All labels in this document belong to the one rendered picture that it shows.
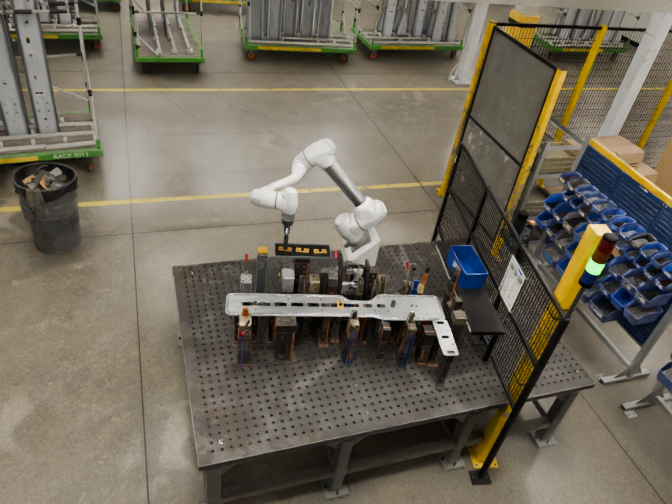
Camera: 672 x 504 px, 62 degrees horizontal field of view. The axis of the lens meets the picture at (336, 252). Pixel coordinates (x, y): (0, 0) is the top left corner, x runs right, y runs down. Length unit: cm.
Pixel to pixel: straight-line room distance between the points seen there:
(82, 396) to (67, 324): 74
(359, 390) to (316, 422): 36
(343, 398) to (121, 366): 183
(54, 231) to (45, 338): 103
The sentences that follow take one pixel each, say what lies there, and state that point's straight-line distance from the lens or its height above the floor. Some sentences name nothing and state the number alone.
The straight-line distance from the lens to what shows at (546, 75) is 530.
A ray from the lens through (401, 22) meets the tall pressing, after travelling 1105.
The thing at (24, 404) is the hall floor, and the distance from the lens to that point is 446.
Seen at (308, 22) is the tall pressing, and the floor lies 54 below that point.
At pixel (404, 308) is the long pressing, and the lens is 359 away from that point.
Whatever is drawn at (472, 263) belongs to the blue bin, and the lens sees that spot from 401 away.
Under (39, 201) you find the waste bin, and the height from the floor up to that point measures 63.
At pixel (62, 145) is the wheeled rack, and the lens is 661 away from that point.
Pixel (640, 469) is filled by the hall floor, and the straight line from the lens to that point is 483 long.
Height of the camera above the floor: 341
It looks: 38 degrees down
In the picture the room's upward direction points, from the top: 9 degrees clockwise
